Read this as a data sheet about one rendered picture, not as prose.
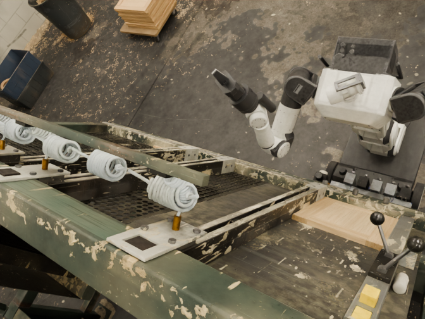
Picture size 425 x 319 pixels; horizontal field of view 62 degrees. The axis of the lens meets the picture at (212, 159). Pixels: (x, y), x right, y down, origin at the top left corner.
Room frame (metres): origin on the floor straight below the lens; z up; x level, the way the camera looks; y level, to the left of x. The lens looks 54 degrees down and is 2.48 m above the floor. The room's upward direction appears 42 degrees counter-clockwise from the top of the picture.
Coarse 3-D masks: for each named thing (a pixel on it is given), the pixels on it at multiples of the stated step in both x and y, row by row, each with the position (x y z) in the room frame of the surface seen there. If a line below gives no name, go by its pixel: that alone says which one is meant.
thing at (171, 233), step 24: (288, 192) 0.55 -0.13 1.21; (312, 192) 0.53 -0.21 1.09; (240, 216) 0.45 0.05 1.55; (264, 216) 0.43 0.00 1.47; (288, 216) 0.46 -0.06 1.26; (120, 240) 0.38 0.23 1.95; (168, 240) 0.35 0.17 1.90; (192, 240) 0.34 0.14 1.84; (216, 240) 0.37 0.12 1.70; (240, 240) 0.39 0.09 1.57
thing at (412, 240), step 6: (408, 240) 0.12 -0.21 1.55; (414, 240) 0.11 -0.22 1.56; (420, 240) 0.10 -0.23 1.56; (408, 246) 0.11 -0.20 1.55; (414, 246) 0.10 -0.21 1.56; (420, 246) 0.09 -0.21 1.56; (402, 252) 0.11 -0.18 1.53; (408, 252) 0.10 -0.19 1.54; (414, 252) 0.09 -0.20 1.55; (420, 252) 0.08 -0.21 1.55; (396, 258) 0.11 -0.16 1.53; (390, 264) 0.11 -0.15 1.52; (378, 270) 0.12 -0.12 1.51; (384, 270) 0.11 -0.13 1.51
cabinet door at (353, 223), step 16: (304, 208) 0.49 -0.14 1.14; (320, 208) 0.47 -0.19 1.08; (336, 208) 0.45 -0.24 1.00; (352, 208) 0.42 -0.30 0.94; (320, 224) 0.37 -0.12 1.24; (336, 224) 0.35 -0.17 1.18; (352, 224) 0.33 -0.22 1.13; (368, 224) 0.31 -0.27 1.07; (384, 224) 0.28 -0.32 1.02; (352, 240) 0.27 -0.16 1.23; (368, 240) 0.23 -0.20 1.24
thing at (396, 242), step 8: (400, 216) 0.28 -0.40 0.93; (400, 224) 0.24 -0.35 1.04; (408, 224) 0.23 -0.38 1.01; (392, 232) 0.22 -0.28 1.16; (400, 232) 0.20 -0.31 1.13; (408, 232) 0.19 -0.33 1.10; (392, 240) 0.19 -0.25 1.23; (400, 240) 0.18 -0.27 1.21; (384, 248) 0.17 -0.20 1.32; (392, 248) 0.16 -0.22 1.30; (400, 248) 0.15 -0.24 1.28; (368, 280) 0.11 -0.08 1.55; (376, 280) 0.10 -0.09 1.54; (360, 288) 0.10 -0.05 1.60; (376, 288) 0.09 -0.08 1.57; (384, 288) 0.08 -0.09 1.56; (384, 296) 0.06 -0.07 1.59; (352, 304) 0.08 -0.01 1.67; (360, 304) 0.08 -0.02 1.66; (376, 304) 0.06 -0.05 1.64; (352, 312) 0.07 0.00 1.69; (376, 312) 0.05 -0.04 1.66
